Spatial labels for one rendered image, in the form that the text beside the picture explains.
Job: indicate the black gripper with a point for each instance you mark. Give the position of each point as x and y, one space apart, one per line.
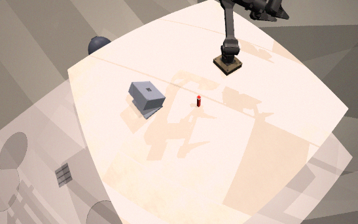
260 10

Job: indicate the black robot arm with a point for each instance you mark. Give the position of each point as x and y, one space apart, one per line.
230 46

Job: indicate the grey sloped panel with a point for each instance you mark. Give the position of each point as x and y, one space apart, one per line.
146 97

